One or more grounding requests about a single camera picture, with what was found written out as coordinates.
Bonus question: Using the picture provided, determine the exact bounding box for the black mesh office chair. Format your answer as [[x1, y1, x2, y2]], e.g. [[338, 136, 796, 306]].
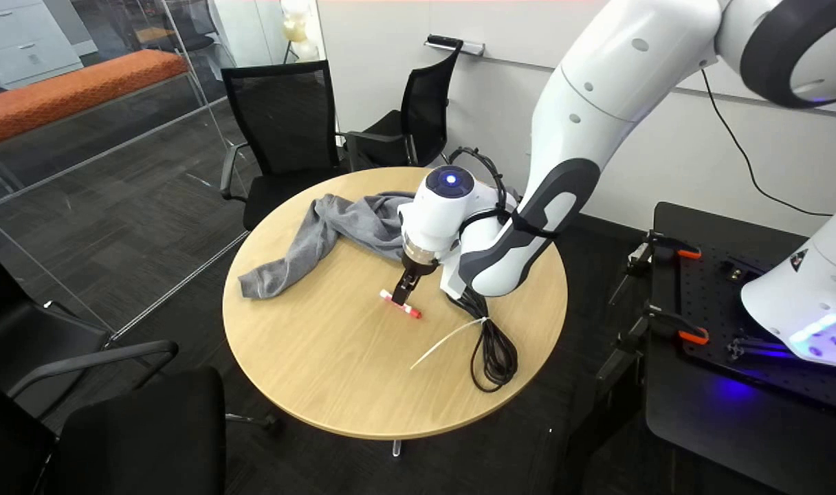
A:
[[220, 60, 344, 230]]

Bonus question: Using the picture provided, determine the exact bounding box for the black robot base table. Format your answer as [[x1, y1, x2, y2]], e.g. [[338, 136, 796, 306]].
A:
[[644, 203, 836, 495]]

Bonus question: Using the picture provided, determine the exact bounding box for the orange handled clamp upper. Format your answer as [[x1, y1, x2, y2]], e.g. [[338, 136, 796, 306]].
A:
[[608, 228, 701, 302]]

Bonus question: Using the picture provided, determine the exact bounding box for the round wooden table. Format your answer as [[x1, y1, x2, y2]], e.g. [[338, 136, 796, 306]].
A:
[[223, 167, 567, 444]]

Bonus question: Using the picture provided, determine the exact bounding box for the black plastic chair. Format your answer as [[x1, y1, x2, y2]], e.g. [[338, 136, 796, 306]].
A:
[[344, 35, 462, 167]]

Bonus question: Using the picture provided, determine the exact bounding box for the red white marker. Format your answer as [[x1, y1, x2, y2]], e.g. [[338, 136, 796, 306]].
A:
[[380, 288, 422, 320]]

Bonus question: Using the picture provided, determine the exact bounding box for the white zip tie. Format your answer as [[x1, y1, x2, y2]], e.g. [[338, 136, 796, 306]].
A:
[[410, 317, 487, 372]]

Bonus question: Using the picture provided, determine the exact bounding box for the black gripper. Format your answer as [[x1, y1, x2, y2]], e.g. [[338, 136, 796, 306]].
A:
[[391, 258, 436, 306]]

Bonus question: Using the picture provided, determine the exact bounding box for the orange handled clamp lower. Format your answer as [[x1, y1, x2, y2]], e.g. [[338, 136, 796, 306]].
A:
[[597, 302, 710, 389]]

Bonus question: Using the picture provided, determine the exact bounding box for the black armchair right side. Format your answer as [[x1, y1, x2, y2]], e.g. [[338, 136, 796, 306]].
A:
[[0, 237, 282, 495]]

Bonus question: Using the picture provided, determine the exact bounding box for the grey sweatshirt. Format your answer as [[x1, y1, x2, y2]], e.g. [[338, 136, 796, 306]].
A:
[[238, 193, 413, 299]]

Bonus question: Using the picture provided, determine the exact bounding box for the black coiled cable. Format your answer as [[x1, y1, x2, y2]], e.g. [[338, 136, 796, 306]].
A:
[[454, 292, 519, 397]]

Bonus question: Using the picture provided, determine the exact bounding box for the orange handled clamp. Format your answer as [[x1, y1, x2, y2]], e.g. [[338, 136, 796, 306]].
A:
[[608, 228, 701, 302], [597, 302, 710, 389]]

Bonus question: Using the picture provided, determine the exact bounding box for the orange bench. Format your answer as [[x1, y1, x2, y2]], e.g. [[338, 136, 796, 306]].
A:
[[0, 50, 187, 142]]

